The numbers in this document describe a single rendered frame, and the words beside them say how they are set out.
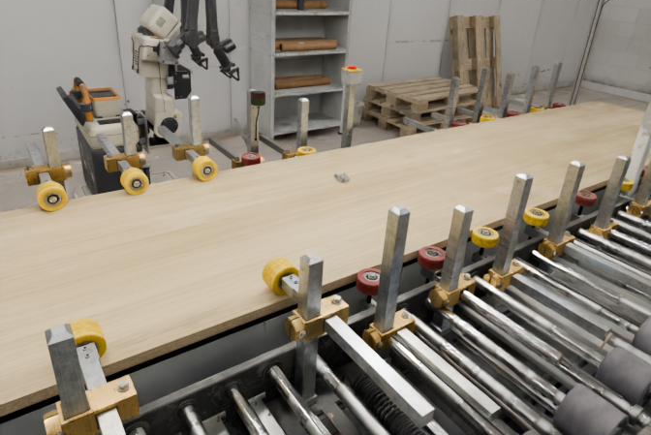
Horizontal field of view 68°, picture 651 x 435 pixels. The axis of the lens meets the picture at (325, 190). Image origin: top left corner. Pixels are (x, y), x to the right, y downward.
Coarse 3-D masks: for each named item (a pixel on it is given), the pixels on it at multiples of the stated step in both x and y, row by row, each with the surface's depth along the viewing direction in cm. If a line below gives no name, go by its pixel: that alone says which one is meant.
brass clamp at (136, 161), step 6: (114, 156) 174; (120, 156) 175; (126, 156) 175; (132, 156) 176; (138, 156) 177; (144, 156) 179; (108, 162) 172; (114, 162) 173; (132, 162) 177; (138, 162) 178; (144, 162) 179; (108, 168) 172; (114, 168) 174
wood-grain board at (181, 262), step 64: (512, 128) 263; (576, 128) 270; (192, 192) 167; (256, 192) 170; (320, 192) 174; (384, 192) 177; (448, 192) 180; (0, 256) 126; (64, 256) 128; (128, 256) 130; (192, 256) 131; (256, 256) 133; (320, 256) 135; (0, 320) 105; (64, 320) 106; (128, 320) 107; (192, 320) 108; (0, 384) 89
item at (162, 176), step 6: (150, 174) 329; (156, 174) 330; (162, 174) 330; (168, 174) 331; (174, 174) 334; (156, 180) 321; (162, 180) 322; (168, 180) 322; (78, 186) 307; (84, 186) 307; (78, 192) 300; (84, 192) 300
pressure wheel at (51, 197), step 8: (48, 184) 148; (56, 184) 150; (40, 192) 146; (48, 192) 146; (56, 192) 148; (64, 192) 149; (40, 200) 146; (48, 200) 148; (56, 200) 149; (64, 200) 150; (48, 208) 148; (56, 208) 149
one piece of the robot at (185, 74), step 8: (176, 72) 275; (184, 72) 278; (192, 72) 281; (168, 80) 275; (176, 80) 277; (184, 80) 280; (168, 88) 301; (176, 88) 279; (184, 88) 281; (176, 96) 280; (184, 96) 283
